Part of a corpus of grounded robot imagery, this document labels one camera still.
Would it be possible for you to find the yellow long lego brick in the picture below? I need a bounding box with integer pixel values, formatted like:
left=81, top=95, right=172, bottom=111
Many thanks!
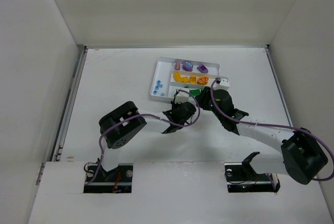
left=173, top=72, right=183, bottom=83

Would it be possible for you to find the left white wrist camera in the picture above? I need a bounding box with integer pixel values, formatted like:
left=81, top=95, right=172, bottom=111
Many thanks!
left=174, top=88, right=189, bottom=104

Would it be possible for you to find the green lego brick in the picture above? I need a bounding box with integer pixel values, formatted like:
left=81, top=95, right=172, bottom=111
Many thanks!
left=189, top=89, right=202, bottom=97

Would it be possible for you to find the purple round lego piece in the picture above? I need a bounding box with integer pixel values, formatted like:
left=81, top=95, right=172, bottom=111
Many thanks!
left=182, top=61, right=194, bottom=72

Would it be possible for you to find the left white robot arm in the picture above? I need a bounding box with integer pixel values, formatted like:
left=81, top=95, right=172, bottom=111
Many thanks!
left=94, top=101, right=200, bottom=182

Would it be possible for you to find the white divided sorting tray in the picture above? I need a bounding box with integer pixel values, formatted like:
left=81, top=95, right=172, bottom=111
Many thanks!
left=149, top=56, right=220, bottom=103

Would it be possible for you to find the purple butterfly wing lego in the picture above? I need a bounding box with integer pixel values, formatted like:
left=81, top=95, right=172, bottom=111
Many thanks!
left=174, top=61, right=181, bottom=70

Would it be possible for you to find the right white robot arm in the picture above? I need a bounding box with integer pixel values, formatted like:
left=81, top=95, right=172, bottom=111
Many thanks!
left=196, top=87, right=328, bottom=185

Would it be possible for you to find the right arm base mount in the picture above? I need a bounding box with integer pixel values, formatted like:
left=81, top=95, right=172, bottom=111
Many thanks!
left=224, top=152, right=281, bottom=193

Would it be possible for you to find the yellow orange patterned lego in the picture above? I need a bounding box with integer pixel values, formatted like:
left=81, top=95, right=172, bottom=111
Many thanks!
left=197, top=76, right=209, bottom=86

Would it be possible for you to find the purple rounded lego brick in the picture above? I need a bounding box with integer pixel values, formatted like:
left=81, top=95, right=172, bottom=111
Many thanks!
left=197, top=64, right=209, bottom=74

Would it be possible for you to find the small yellow square lego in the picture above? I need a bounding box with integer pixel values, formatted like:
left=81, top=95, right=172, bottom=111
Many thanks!
left=190, top=76, right=197, bottom=84

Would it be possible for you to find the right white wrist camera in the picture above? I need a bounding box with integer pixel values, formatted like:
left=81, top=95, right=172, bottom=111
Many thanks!
left=214, top=76, right=230, bottom=90

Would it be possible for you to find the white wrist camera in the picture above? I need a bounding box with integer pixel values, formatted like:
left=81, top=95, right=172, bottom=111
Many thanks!
left=174, top=88, right=189, bottom=104
left=214, top=76, right=230, bottom=90

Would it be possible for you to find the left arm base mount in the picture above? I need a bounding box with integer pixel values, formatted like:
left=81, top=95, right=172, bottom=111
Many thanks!
left=83, top=159, right=134, bottom=194

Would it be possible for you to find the small yellow lego piece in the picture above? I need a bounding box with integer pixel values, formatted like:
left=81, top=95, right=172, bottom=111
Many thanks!
left=182, top=76, right=190, bottom=84

